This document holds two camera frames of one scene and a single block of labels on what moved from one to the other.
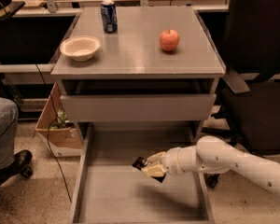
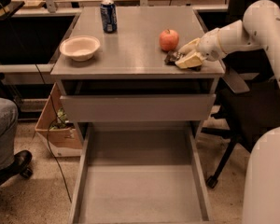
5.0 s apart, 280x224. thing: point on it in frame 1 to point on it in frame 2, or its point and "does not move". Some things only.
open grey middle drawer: (110, 189) does not move
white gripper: (170, 161) to (209, 46)
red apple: (169, 40) does not move
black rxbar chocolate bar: (139, 163) to (172, 57)
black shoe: (20, 166) does not move
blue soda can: (109, 19) does not move
